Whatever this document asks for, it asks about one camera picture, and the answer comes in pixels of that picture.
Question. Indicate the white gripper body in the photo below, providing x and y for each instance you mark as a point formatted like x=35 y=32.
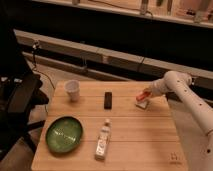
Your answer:
x=156 y=88

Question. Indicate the white sponge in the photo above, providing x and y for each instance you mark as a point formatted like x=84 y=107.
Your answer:
x=142 y=104

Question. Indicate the red pepper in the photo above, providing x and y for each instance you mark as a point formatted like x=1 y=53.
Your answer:
x=142 y=96

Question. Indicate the green plate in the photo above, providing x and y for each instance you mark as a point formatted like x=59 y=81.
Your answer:
x=64 y=134

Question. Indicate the black rectangular block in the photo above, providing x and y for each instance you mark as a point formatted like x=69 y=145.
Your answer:
x=108 y=100

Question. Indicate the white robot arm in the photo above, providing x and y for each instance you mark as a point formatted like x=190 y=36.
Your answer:
x=179 y=83

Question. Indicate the clear plastic bottle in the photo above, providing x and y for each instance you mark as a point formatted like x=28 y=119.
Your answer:
x=103 y=140

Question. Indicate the white paper cup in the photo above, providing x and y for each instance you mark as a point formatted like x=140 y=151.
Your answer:
x=71 y=87

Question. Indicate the black office chair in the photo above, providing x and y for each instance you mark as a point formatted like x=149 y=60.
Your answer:
x=19 y=94

